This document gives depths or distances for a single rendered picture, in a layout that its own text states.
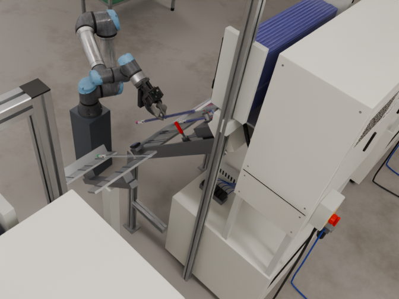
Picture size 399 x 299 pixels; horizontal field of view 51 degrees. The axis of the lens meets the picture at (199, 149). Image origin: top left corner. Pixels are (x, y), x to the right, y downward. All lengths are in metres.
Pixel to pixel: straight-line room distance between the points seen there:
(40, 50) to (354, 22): 3.16
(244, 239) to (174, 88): 1.99
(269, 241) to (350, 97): 1.11
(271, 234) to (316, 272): 0.79
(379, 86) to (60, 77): 3.01
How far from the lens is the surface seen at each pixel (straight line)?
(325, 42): 1.44
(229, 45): 1.40
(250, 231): 2.17
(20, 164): 3.23
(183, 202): 2.20
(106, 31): 2.42
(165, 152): 2.01
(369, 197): 3.46
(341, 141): 1.34
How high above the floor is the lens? 2.42
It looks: 48 degrees down
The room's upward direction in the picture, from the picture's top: 11 degrees clockwise
